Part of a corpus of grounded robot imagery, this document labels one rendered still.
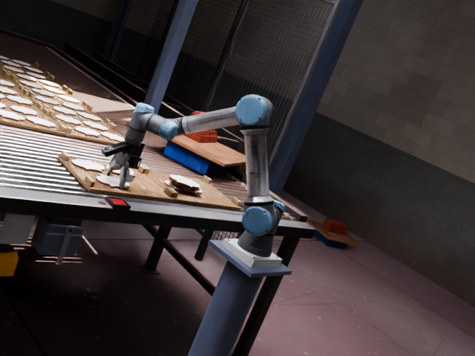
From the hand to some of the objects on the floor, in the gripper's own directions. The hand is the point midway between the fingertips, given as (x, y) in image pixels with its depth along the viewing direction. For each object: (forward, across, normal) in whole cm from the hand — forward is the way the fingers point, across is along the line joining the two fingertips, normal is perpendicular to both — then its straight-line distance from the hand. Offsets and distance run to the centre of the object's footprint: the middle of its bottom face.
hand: (112, 181), depth 223 cm
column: (+93, -46, -49) cm, 115 cm away
